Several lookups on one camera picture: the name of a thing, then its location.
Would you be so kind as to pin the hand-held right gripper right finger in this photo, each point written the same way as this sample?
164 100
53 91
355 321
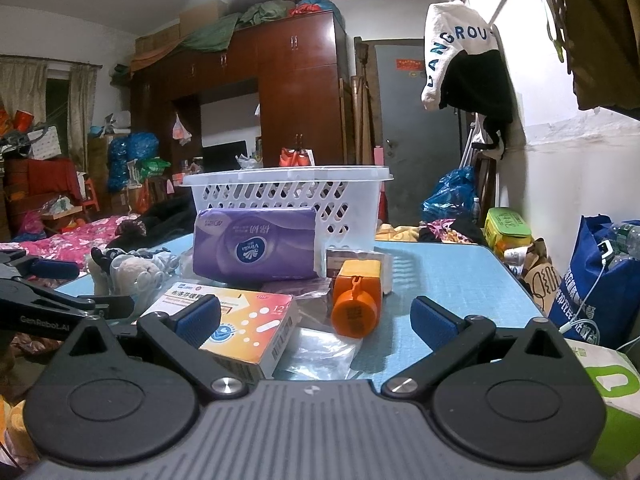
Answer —
434 321

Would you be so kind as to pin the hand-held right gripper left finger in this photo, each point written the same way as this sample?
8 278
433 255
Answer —
199 319

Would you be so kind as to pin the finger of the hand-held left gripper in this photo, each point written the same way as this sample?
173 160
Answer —
56 268
107 306

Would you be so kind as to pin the orange white medicine box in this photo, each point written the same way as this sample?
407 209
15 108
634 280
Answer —
255 325

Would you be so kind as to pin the orange bottle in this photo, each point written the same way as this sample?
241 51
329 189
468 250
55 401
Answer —
356 305

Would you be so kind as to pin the purple tissue pack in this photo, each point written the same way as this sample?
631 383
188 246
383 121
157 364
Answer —
255 245

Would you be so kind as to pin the white plastic basket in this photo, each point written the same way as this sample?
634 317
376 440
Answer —
280 190

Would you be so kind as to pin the grey plush toy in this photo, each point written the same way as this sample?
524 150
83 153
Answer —
132 270

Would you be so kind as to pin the colourful crumpled clothes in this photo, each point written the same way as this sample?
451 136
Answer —
440 235

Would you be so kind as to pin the red cloth covered cabinet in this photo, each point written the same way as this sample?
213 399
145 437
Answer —
45 180

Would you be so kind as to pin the black clothing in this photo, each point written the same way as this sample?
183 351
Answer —
167 220

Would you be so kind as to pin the brown paper bag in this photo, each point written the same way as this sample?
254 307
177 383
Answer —
542 275

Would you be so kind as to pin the green yellow box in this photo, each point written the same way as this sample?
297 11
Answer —
507 227

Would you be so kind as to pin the clear plastic bag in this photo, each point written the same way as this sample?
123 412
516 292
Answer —
317 355

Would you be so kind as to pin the large blue plastic bag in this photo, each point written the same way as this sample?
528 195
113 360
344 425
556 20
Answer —
131 160

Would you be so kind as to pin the beige curtain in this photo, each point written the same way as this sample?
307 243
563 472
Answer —
82 110

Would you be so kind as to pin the blue tote bag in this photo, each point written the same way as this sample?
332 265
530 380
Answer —
595 290

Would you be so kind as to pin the black monitor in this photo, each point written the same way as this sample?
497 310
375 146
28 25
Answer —
222 156

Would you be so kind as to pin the small hanging plastic bag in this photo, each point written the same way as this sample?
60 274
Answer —
181 130

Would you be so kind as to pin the red white plastic bag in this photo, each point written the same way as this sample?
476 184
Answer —
295 157

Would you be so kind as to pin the green white carton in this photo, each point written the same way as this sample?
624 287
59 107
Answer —
617 390

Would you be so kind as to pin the grey door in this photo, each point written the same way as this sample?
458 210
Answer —
415 125

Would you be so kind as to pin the brown wooden wardrobe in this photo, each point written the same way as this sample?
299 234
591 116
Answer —
295 80

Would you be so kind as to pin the white black hanging jacket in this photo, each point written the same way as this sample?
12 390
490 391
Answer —
465 65

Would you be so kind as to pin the green cloth bundle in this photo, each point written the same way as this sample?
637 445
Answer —
220 30

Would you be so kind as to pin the brown hanging garment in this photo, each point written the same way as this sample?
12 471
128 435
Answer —
600 35

